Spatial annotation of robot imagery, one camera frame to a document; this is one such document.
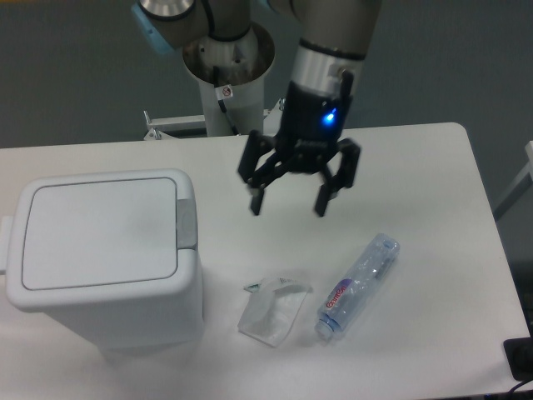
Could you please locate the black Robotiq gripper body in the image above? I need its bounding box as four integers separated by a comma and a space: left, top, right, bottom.
275, 82, 354, 174

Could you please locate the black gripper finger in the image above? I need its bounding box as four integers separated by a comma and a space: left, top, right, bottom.
237, 130, 297, 216
314, 138, 361, 217

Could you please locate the grey lid release button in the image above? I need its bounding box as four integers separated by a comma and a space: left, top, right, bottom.
177, 199, 198, 250

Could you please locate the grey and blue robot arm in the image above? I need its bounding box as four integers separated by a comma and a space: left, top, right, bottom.
132, 1, 381, 216

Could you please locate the white plastic trash can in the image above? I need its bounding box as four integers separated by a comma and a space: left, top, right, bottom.
4, 168, 204, 350

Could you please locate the white trash can lid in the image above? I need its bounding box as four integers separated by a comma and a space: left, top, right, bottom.
22, 178, 177, 290

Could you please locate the clear plastic water bottle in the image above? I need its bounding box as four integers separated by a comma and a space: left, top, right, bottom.
315, 233, 401, 343

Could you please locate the crumpled clear plastic wrapper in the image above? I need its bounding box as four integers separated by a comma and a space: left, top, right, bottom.
237, 277, 312, 348

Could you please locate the black device at table edge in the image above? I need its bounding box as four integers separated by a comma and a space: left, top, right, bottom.
503, 337, 532, 381

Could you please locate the black cable on pedestal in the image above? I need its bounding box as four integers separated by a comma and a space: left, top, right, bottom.
212, 64, 242, 137

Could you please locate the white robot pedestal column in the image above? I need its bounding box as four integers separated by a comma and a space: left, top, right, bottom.
182, 22, 275, 137

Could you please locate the white frame at right edge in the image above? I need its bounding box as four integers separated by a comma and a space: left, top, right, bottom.
492, 141, 532, 221

